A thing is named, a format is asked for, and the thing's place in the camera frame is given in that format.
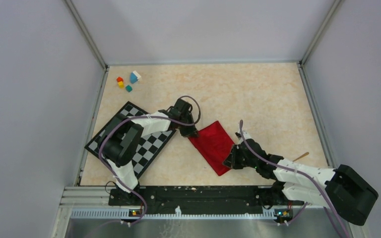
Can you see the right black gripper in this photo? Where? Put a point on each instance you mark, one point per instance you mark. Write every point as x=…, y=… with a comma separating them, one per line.
x=231, y=161

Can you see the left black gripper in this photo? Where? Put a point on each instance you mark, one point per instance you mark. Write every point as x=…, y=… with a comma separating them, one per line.
x=186, y=133

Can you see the red cloth napkin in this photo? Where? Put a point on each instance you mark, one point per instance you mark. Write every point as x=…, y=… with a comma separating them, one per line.
x=215, y=145

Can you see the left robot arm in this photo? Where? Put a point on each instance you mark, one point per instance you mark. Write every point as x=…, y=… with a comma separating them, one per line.
x=117, y=147

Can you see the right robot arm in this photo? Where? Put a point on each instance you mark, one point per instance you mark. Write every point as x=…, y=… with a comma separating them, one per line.
x=342, y=188

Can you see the teal small cube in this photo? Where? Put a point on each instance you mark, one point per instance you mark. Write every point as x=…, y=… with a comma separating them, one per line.
x=128, y=88

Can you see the blue white block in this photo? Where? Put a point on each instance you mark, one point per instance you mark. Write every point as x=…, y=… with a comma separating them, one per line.
x=134, y=77

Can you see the yellow small cube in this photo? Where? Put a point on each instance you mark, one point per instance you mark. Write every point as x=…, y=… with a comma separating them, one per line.
x=121, y=84

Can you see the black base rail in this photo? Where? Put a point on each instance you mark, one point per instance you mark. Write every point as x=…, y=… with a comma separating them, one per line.
x=202, y=200

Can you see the white toothed cable tray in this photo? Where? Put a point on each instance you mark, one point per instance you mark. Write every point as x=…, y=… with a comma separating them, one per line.
x=132, y=214

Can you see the aluminium frame left post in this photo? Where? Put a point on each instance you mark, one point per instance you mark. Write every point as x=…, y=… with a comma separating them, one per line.
x=85, y=33

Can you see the aluminium frame post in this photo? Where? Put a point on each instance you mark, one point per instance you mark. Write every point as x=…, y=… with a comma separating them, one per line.
x=85, y=33
x=321, y=30

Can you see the aluminium frame right post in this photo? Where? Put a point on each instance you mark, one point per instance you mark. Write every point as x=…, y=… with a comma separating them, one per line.
x=321, y=30

